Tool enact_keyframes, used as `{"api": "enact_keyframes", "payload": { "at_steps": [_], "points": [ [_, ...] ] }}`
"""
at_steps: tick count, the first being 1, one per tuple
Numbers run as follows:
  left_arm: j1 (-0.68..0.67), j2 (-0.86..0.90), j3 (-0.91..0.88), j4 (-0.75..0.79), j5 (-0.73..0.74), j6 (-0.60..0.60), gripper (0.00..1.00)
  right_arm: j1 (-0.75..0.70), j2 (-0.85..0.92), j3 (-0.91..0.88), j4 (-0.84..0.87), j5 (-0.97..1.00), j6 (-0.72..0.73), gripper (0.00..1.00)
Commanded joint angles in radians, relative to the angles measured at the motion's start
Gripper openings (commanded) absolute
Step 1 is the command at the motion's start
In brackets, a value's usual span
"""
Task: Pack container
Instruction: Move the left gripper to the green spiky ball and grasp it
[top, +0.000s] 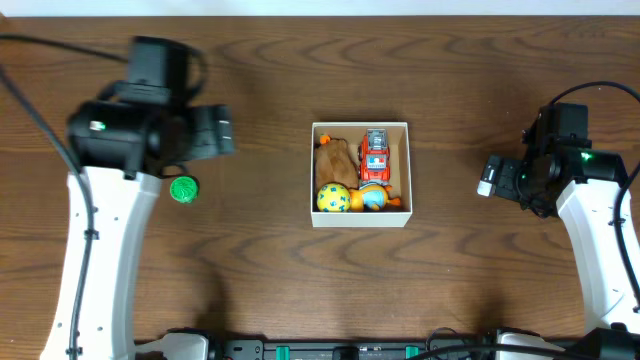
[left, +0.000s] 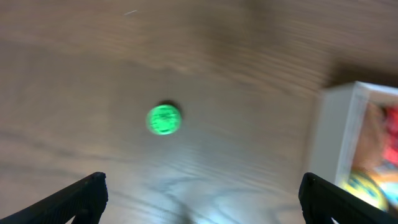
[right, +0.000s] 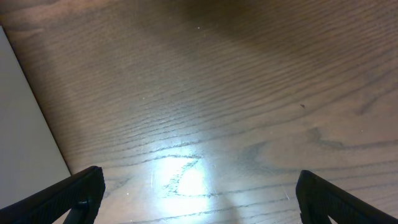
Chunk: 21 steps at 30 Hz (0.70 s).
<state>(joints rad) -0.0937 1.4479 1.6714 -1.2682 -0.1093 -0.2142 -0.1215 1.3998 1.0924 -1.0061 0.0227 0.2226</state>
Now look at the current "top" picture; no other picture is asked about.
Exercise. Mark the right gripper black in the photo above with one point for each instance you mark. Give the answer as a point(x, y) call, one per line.
point(505, 184)

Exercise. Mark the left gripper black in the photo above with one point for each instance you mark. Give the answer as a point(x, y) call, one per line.
point(201, 130)

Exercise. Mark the green ribbed plastic wheel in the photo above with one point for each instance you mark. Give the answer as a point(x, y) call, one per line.
point(184, 189)

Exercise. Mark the red toy truck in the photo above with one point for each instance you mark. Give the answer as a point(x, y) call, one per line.
point(374, 157)

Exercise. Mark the brown plush toy with carrot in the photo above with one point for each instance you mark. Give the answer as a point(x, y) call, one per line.
point(333, 164)

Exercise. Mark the orange duck toy blue hat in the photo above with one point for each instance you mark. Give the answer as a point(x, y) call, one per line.
point(373, 197)

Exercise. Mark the yellow ball with blue letters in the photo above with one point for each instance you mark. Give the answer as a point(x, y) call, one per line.
point(333, 197)

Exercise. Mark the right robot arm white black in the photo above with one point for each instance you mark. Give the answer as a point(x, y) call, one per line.
point(561, 175)

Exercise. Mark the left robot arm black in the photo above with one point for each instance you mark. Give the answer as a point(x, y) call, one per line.
point(124, 142)

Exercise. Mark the white cardboard box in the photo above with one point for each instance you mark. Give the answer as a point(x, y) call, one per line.
point(398, 140)

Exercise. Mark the black rail at table edge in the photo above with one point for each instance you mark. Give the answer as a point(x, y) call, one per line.
point(443, 343)

